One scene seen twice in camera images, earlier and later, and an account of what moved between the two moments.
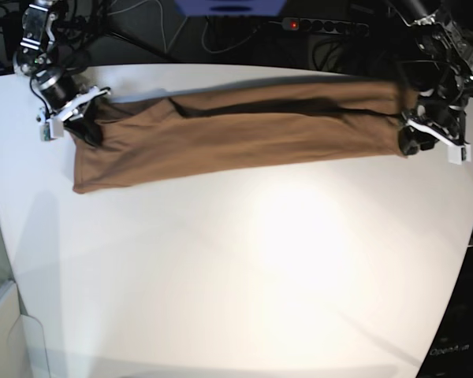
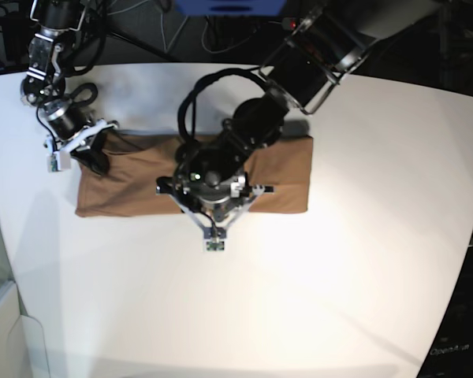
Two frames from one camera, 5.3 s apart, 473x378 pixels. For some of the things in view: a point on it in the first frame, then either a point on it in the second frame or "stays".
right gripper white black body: [444, 123] → [214, 199]
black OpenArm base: [460, 346] stays
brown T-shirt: [161, 136] → [138, 164]
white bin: [13, 342] stays
